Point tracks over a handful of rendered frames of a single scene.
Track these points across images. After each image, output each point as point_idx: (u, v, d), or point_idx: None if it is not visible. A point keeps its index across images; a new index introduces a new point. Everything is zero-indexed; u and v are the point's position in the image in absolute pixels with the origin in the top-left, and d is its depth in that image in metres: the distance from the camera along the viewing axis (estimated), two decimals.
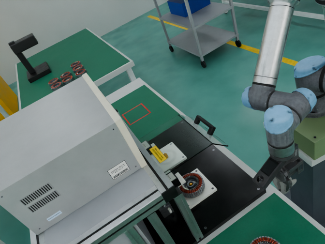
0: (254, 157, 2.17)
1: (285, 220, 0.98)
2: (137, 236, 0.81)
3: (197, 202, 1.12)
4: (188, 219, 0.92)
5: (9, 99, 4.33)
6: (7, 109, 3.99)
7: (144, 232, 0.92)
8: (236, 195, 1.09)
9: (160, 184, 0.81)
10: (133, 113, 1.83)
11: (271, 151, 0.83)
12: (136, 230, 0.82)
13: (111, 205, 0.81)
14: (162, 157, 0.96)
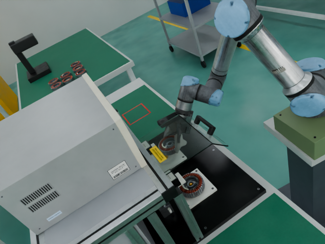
0: (254, 157, 2.17)
1: (285, 220, 0.98)
2: (137, 236, 0.81)
3: (197, 202, 1.12)
4: (188, 219, 0.92)
5: (9, 99, 4.33)
6: (7, 109, 3.99)
7: (144, 232, 0.92)
8: (236, 195, 1.09)
9: (160, 184, 0.81)
10: (133, 113, 1.83)
11: (177, 104, 1.25)
12: (136, 230, 0.82)
13: (111, 205, 0.81)
14: (162, 157, 0.96)
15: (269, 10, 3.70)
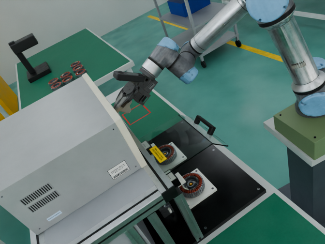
0: (254, 157, 2.17)
1: (285, 220, 0.98)
2: (137, 236, 0.81)
3: (197, 202, 1.12)
4: (188, 219, 0.92)
5: (9, 99, 4.33)
6: (7, 109, 3.99)
7: (144, 232, 0.92)
8: (236, 195, 1.09)
9: (160, 184, 0.81)
10: (133, 113, 1.83)
11: (144, 63, 1.05)
12: (136, 230, 0.82)
13: (111, 205, 0.81)
14: (162, 157, 0.96)
15: None
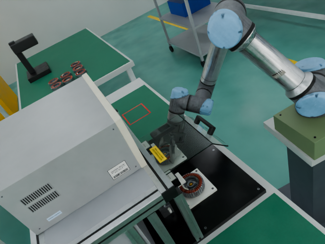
0: (254, 157, 2.17)
1: (285, 220, 0.98)
2: (137, 236, 0.81)
3: (197, 202, 1.12)
4: (188, 219, 0.92)
5: (9, 99, 4.33)
6: (7, 109, 3.99)
7: (144, 232, 0.92)
8: (236, 195, 1.09)
9: (160, 184, 0.81)
10: (133, 113, 1.83)
11: (168, 116, 1.26)
12: (136, 230, 0.82)
13: (111, 205, 0.81)
14: (162, 157, 0.96)
15: (269, 10, 3.70)
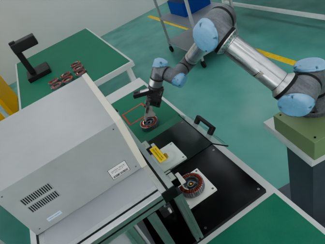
0: (254, 157, 2.17)
1: (285, 220, 0.98)
2: (137, 236, 0.81)
3: (197, 202, 1.12)
4: (188, 219, 0.92)
5: (9, 99, 4.33)
6: (7, 109, 3.99)
7: (144, 232, 0.92)
8: (236, 195, 1.09)
9: (160, 184, 0.81)
10: (133, 113, 1.83)
11: (149, 81, 1.49)
12: (136, 230, 0.82)
13: (111, 205, 0.81)
14: (162, 157, 0.96)
15: (269, 10, 3.70)
